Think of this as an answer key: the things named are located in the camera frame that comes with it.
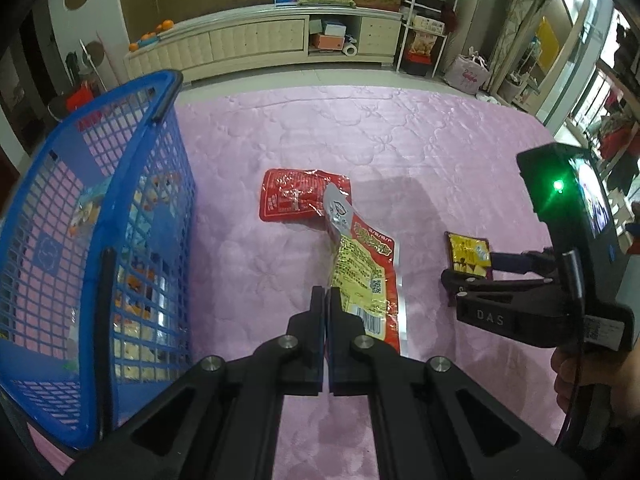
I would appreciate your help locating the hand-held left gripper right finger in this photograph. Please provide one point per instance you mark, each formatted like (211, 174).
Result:
(342, 335)

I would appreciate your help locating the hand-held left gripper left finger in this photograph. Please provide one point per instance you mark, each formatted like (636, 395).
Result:
(315, 330)

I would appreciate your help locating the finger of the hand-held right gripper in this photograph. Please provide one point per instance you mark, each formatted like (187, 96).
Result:
(520, 261)
(475, 286)

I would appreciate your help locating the small yellow snack packet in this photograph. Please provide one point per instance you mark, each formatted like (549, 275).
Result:
(465, 252)

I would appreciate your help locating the red yellow snack packet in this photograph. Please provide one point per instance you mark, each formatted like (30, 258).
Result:
(362, 270)

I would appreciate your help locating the clear cracker packet green ends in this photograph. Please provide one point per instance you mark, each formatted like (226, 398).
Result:
(135, 347)

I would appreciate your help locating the blue plastic mesh basket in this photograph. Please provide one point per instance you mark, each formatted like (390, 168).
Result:
(172, 185)

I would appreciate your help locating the person's right hand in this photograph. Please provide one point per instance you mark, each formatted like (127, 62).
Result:
(600, 380)

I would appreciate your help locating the red garment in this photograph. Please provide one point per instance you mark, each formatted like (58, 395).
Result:
(620, 140)

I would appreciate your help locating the pink white shopping bag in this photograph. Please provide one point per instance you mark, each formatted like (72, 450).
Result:
(467, 75)

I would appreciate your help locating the yellow board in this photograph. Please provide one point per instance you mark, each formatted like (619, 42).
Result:
(547, 40)

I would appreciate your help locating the red box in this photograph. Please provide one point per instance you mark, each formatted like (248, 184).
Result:
(417, 62)

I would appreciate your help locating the yellow printed bag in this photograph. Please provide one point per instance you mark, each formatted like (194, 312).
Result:
(422, 42)

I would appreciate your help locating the white metal shelf rack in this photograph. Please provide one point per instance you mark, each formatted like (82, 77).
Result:
(425, 12)

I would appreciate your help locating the white paper roll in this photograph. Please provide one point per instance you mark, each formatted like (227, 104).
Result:
(350, 49)

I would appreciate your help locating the orange box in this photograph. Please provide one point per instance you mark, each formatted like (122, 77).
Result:
(330, 41)

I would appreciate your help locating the blue white box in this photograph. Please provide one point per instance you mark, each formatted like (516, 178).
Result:
(334, 27)

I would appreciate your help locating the cream low cabinet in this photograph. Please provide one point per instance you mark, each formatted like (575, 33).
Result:
(240, 40)

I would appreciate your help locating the green flat cushion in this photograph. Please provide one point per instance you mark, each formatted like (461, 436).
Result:
(325, 1)

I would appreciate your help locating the red plastic container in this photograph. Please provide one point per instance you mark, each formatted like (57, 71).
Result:
(80, 95)

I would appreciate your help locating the orange blue toy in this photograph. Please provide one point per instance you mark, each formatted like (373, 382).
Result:
(147, 39)

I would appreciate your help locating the orange toy fruit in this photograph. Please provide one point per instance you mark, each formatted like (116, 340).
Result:
(165, 25)

